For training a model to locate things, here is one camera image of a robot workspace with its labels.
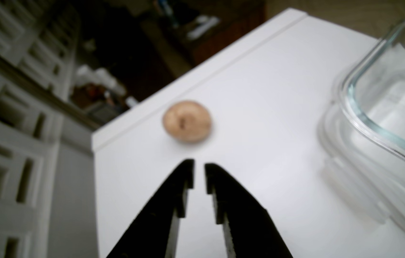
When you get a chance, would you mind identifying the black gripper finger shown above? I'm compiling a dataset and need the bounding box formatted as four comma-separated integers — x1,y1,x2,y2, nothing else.
205,163,293,258
106,159,195,258

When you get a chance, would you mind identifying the small tan potato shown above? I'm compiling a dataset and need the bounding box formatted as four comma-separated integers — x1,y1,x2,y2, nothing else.
162,100,213,144

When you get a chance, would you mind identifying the blurred white bottles clutter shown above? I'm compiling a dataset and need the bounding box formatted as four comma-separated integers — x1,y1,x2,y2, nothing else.
71,64,138,119

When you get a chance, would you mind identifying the clear glass food container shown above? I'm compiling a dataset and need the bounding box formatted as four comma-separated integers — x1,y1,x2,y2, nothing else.
331,16,405,230

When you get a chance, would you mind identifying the white lattice block screen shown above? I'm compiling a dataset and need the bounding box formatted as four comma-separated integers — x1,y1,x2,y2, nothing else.
0,0,81,258

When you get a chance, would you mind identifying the brown wooden cabinet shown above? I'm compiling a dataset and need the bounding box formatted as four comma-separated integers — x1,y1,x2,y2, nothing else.
141,0,265,77

